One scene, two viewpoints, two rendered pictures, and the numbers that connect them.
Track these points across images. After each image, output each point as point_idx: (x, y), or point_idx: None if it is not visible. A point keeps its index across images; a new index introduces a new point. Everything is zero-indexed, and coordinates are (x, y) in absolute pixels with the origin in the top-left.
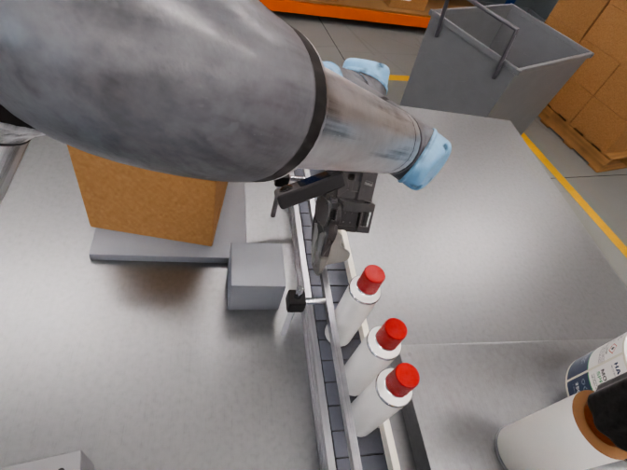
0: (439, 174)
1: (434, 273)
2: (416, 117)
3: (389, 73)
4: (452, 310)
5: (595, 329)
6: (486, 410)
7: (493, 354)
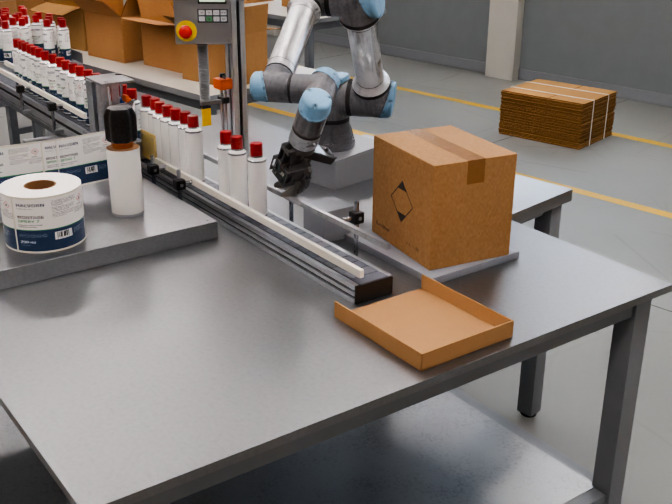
0: (215, 349)
1: (196, 276)
2: (272, 75)
3: (302, 97)
4: (173, 265)
5: (22, 293)
6: (150, 217)
7: (145, 233)
